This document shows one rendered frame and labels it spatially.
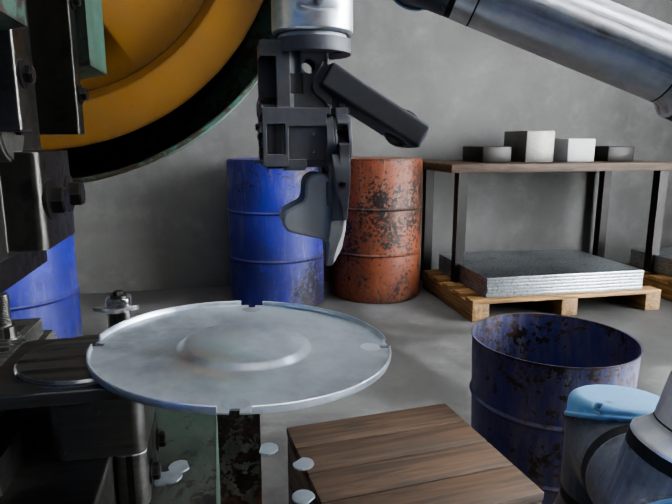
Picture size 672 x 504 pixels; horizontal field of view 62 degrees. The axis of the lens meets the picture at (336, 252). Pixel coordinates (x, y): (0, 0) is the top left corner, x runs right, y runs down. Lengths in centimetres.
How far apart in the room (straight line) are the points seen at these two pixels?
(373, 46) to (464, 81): 70
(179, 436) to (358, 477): 53
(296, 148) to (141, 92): 41
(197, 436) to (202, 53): 52
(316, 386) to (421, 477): 71
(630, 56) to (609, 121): 414
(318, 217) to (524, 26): 30
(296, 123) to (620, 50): 35
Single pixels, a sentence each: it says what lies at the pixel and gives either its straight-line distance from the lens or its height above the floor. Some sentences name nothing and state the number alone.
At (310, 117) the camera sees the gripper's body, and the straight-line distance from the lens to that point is 51.
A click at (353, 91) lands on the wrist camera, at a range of 54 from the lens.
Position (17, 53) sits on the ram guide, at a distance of 47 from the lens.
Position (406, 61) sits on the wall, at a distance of 409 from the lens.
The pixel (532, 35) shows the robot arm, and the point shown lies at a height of 109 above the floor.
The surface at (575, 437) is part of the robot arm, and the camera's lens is 78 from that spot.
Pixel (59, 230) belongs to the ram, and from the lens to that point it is 55.
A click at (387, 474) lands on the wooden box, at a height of 35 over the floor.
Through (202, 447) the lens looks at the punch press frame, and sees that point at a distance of 69.
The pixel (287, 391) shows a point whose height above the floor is 78.
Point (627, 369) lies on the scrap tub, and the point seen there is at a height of 46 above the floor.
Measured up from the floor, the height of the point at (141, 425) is 73.
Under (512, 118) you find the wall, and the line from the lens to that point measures 439.
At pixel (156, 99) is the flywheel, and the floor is 104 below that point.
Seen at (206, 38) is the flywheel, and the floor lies 113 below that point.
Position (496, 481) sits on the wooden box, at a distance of 119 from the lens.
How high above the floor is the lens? 98
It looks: 11 degrees down
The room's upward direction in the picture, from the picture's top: straight up
